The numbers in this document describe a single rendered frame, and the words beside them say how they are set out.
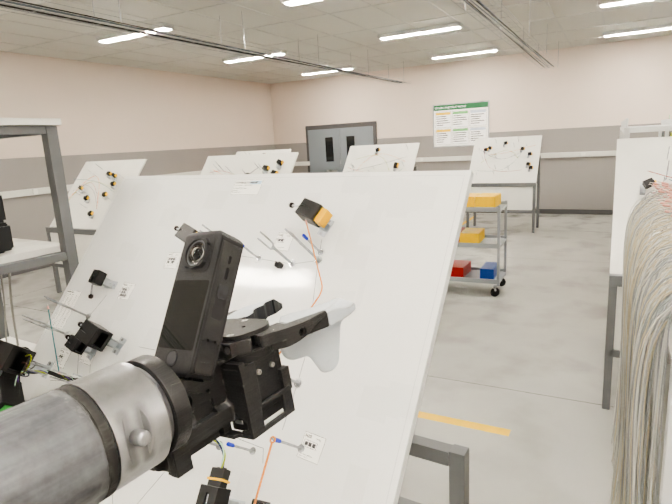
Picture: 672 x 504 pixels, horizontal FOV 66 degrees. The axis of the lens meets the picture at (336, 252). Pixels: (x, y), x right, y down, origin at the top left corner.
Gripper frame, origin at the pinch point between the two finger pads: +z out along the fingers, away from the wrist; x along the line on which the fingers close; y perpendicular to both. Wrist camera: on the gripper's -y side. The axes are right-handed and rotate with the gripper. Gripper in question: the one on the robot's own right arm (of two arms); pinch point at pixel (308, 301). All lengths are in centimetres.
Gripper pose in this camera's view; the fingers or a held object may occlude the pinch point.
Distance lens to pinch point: 52.3
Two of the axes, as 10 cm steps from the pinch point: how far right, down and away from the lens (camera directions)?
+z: 5.5, -2.0, 8.1
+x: 8.2, -0.6, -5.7
